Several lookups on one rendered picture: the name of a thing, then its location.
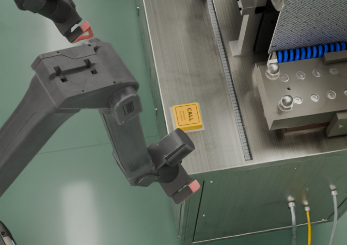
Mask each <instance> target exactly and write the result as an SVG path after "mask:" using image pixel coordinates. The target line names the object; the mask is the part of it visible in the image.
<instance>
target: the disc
mask: <svg viewBox="0 0 347 245"><path fill-rule="evenodd" d="M271 2H272V4H273V6H274V8H275V9H276V10H277V11H282V10H283V9H284V7H285V4H286V0H281V2H280V3H279V4H275V3H274V2H273V0H271Z"/></svg>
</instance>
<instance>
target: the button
mask: <svg viewBox="0 0 347 245"><path fill-rule="evenodd" d="M172 111H173V117H174V120H175V125H176V129H177V128H180V129H181V130H183V131H184V130H191V129H198V128H202V120H201V116H200V111H199V106H198V103H197V102H196V103H189V104H182V105H175V106H173V107H172Z"/></svg>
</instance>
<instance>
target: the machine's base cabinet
mask: <svg viewBox="0 0 347 245"><path fill-rule="evenodd" d="M135 2H136V8H137V13H138V19H139V25H140V31H141V36H142V40H143V46H144V51H145V57H146V63H147V69H148V74H149V80H150V86H151V92H152V97H153V103H154V109H155V115H156V120H157V126H158V130H159V136H160V140H161V139H163V138H164V137H165V136H166V129H165V123H164V118H163V112H162V107H161V101H160V96H159V90H158V86H157V81H156V75H155V70H154V64H153V59H152V53H151V47H150V42H149V36H148V31H147V25H146V20H145V14H144V9H143V3H142V0H135ZM194 180H197V182H198V183H199V185H200V186H201V187H200V188H199V189H198V190H197V191H196V192H194V193H193V194H192V195H191V196H190V197H188V198H187V199H186V200H185V201H183V202H182V203H181V204H176V203H175V202H174V201H173V199H172V198H171V197H170V198H171V204H172V210H173V216H174V220H175V225H176V231H177V236H178V243H179V245H196V244H202V243H208V242H214V241H220V240H226V239H232V238H238V237H244V236H250V235H256V234H262V233H268V232H274V231H281V230H286V229H290V228H292V222H291V214H290V209H288V206H287V204H288V203H290V202H295V203H296V207H295V214H296V227H302V226H308V221H307V215H306V212H304V207H305V206H309V207H310V211H309V218H310V225H315V224H320V223H326V222H333V221H334V200H333V197H331V195H330V192H331V191H332V190H337V192H338V195H337V196H336V198H337V209H338V214H337V220H339V219H340V218H341V216H342V215H343V214H344V213H345V212H346V211H347V154H346V155H339V156H333V157H326V158H320V159H314V160H307V161H301V162H294V163H290V164H284V165H277V166H271V167H265V168H258V169H251V170H245V171H239V172H232V173H226V174H220V175H213V176H206V177H200V178H194V179H192V181H191V182H190V183H188V184H187V185H185V186H183V187H182V188H181V189H180V190H179V192H180V191H181V190H182V189H183V188H185V187H186V186H188V185H189V184H191V183H192V182H193V181H194Z"/></svg>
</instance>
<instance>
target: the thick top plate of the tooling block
mask: <svg viewBox="0 0 347 245"><path fill-rule="evenodd" d="M278 65H279V68H280V71H279V77H278V78H277V79H276V80H270V79H268V78H267V77H266V75H265V72H266V70H267V69H268V67H267V65H263V66H258V69H257V73H256V77H255V78H256V82H257V85H258V89H259V93H260V97H261V100H262V105H263V108H264V112H265V116H266V119H267V123H268V126H269V130H274V129H280V128H287V127H294V126H300V125H307V124H313V123H320V122H327V121H331V120H332V119H333V117H334V115H335V114H336V113H337V112H343V111H347V61H343V62H336V63H329V64H325V63H324V60H323V57H318V58H310V59H303V60H296V61H289V62H282V63H278ZM285 95H290V96H292V98H293V108H292V110H291V111H289V112H283V111H281V110H280V109H279V108H278V103H279V101H280V100H281V98H283V97H284V96H285Z"/></svg>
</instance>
